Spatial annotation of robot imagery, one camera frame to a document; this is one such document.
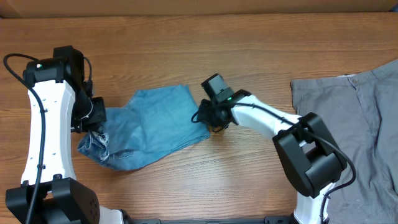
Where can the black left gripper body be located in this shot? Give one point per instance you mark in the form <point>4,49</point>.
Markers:
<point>96,116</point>

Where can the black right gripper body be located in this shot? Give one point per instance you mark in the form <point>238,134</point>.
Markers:
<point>208,114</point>

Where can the light blue denim jeans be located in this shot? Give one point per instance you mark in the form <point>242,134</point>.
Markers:
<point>153,124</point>

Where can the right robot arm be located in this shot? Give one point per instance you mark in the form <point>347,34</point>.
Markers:
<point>310,157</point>

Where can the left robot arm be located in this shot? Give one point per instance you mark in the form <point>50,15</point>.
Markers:
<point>62,102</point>

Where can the grey trousers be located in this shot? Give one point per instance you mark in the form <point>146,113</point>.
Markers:
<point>360,110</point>

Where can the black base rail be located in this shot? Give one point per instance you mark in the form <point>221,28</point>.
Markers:
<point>211,221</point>

